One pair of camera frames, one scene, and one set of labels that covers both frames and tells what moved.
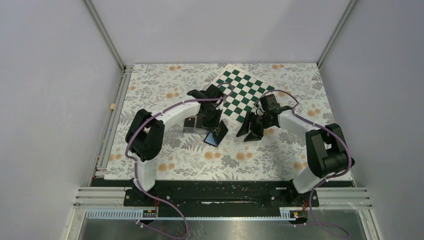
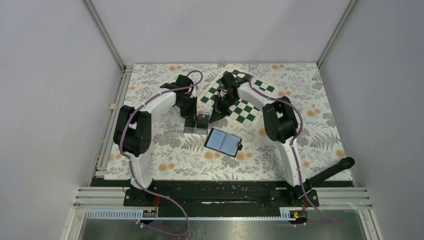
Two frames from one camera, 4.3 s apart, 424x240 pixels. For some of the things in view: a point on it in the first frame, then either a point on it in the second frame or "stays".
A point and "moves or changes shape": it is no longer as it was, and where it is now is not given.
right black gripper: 255,134 to 218,112
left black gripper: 213,125 to 192,114
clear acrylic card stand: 189,126 stays
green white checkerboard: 247,90 stays
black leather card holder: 215,136 moves or changes shape
